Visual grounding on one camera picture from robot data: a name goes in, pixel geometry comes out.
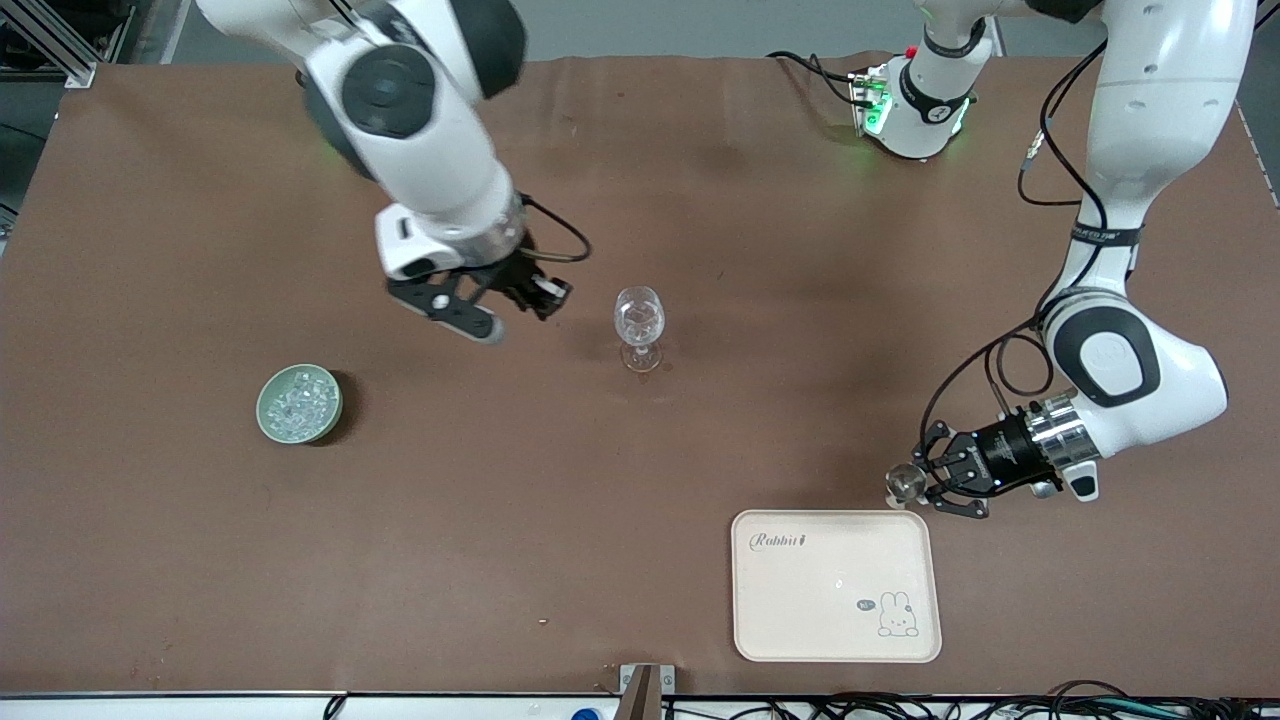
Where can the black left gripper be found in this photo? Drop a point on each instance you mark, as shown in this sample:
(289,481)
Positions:
(996,452)

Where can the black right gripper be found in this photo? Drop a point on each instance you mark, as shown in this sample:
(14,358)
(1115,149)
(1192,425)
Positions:
(517,275)

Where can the steel double jigger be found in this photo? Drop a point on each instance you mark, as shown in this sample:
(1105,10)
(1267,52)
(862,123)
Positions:
(905,482)

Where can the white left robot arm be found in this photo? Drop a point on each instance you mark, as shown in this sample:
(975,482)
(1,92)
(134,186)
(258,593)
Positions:
(1150,100)

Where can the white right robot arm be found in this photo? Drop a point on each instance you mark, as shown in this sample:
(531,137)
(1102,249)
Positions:
(420,150)

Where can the clear wine glass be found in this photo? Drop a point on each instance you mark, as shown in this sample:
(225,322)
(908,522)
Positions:
(639,318)

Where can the pile of clear ice cubes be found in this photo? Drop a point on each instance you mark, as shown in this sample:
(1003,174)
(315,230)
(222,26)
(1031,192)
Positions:
(300,403)

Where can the cream rabbit print tray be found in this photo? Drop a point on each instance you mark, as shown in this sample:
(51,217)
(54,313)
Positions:
(830,610)

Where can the brown table cover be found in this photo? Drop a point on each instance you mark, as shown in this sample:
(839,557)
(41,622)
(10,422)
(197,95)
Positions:
(500,500)

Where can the green ceramic bowl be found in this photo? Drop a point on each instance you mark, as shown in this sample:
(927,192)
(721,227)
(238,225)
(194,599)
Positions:
(270,425)

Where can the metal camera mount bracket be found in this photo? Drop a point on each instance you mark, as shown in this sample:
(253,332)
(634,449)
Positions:
(645,690)

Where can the white table edge rail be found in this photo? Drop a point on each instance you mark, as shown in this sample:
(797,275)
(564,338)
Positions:
(200,707)

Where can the aluminium frame profile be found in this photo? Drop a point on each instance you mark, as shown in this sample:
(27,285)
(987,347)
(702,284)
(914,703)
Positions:
(60,50)

